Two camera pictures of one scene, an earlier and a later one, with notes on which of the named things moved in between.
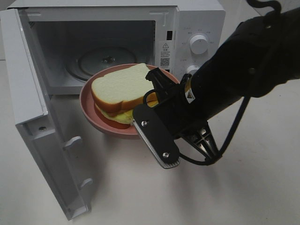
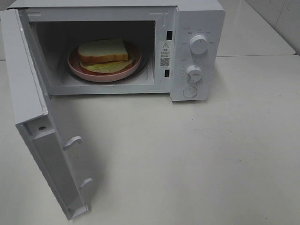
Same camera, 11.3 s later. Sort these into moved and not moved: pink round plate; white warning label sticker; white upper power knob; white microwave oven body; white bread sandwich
Moved: pink round plate; white bread sandwich
Not moved: white warning label sticker; white upper power knob; white microwave oven body
